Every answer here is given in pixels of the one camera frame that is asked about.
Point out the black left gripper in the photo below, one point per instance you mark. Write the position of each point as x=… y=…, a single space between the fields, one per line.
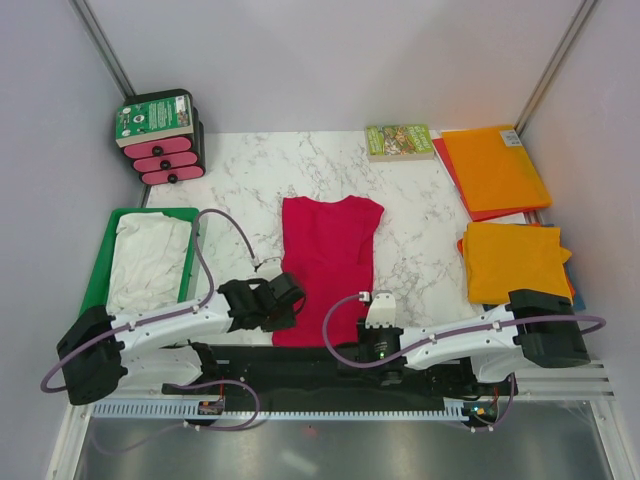
x=287 y=320

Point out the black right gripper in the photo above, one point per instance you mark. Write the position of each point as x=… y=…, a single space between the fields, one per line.
x=363 y=332

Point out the magenta pink t-shirt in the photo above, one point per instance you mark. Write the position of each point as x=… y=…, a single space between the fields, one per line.
x=329 y=249

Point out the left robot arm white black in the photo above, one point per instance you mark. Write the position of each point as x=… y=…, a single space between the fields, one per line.
x=95 y=352

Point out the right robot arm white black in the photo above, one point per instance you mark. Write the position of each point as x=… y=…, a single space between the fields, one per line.
x=532 y=328

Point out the white crumpled t-shirt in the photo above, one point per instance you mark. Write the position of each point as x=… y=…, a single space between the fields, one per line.
x=148 y=262

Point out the yellow folded t-shirt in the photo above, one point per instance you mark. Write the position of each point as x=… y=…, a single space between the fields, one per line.
x=502 y=258

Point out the green plastic tray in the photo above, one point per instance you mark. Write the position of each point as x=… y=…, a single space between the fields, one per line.
x=98 y=285

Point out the black pink drawer unit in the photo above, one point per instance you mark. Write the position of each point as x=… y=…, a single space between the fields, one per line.
x=170 y=160

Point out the green illustrated paperback book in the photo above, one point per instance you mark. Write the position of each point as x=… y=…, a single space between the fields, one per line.
x=399 y=143

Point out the orange folded t-shirt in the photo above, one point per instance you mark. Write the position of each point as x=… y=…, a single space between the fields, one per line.
x=570 y=285

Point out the orange plastic folder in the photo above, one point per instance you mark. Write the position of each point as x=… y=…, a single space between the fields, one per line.
x=494 y=171

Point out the blue folded t-shirt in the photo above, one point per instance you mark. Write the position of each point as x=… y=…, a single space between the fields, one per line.
x=578 y=302

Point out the green book on drawers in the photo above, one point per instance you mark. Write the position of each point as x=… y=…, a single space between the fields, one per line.
x=154 y=120

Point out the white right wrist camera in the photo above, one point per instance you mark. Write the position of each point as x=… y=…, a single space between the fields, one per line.
x=381 y=311

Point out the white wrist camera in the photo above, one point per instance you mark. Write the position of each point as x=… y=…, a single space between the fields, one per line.
x=268 y=268
x=381 y=311

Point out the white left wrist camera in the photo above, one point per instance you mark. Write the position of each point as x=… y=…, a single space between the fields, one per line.
x=268 y=268

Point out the white slotted cable duct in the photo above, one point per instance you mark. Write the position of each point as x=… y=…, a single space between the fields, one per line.
x=192 y=410

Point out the left aluminium corner post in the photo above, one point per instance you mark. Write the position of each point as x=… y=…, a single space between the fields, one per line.
x=98 y=37

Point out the aluminium corner post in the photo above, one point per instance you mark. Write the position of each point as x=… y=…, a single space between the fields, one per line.
x=577 y=25
x=98 y=37

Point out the right aluminium corner post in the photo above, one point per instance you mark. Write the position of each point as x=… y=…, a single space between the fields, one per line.
x=577 y=25

